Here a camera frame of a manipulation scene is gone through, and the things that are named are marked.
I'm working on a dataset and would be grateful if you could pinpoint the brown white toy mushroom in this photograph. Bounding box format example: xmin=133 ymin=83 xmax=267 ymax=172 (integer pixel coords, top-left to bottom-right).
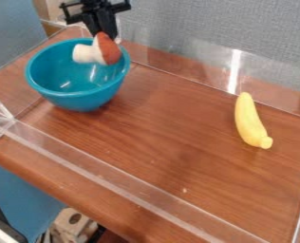
xmin=72 ymin=31 xmax=121 ymax=65

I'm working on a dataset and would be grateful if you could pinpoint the clear acrylic barrier wall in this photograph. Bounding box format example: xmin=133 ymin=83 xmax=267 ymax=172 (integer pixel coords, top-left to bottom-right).
xmin=0 ymin=17 xmax=300 ymax=243

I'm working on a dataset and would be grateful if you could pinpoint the wooden block with hole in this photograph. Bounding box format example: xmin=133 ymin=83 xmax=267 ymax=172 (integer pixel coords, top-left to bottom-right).
xmin=49 ymin=208 xmax=97 ymax=243

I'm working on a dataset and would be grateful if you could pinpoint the yellow toy banana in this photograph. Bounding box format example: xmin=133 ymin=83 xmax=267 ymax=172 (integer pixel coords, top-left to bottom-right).
xmin=235 ymin=92 xmax=272 ymax=149

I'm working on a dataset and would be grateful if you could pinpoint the blue cabinet panel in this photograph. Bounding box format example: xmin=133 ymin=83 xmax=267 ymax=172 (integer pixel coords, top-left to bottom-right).
xmin=0 ymin=166 xmax=64 ymax=243

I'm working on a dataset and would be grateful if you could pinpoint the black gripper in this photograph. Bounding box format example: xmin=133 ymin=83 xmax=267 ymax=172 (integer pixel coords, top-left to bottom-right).
xmin=59 ymin=0 xmax=131 ymax=40

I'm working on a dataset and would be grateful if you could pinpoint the blue plastic bowl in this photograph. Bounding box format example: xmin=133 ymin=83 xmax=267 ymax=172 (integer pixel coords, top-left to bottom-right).
xmin=24 ymin=38 xmax=131 ymax=112

